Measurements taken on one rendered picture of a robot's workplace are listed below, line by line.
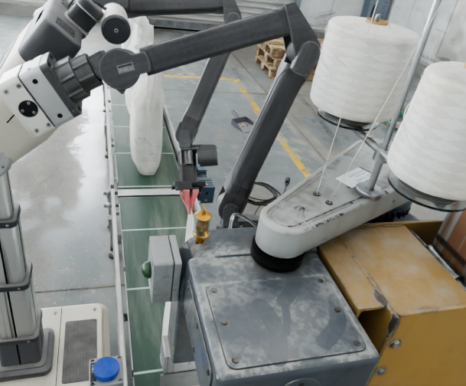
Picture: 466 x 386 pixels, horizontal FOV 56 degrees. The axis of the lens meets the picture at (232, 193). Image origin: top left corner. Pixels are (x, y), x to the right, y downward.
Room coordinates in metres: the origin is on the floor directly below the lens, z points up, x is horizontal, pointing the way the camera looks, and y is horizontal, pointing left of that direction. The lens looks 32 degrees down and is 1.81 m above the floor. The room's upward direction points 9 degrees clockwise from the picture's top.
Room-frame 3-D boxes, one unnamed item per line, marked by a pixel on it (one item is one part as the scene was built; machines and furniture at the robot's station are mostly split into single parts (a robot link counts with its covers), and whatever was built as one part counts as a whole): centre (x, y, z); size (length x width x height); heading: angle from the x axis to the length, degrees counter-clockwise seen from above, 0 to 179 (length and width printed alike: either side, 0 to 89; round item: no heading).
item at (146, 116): (2.53, 0.61, 0.74); 0.47 x 0.22 x 0.72; 18
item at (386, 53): (0.83, -0.20, 1.61); 0.17 x 0.17 x 0.17
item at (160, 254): (0.56, 0.10, 1.28); 0.08 x 0.05 x 0.09; 20
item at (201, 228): (0.59, 0.04, 1.37); 0.03 x 0.02 x 0.03; 20
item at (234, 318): (0.50, -0.08, 1.21); 0.30 x 0.25 x 0.30; 20
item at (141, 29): (3.24, 0.85, 0.74); 0.47 x 0.22 x 0.72; 21
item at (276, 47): (6.57, -0.68, 0.36); 1.20 x 0.82 x 0.14; 106
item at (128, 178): (3.22, 0.85, 0.33); 2.21 x 0.39 x 0.09; 20
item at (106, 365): (0.65, 0.23, 0.84); 0.06 x 0.06 x 0.02
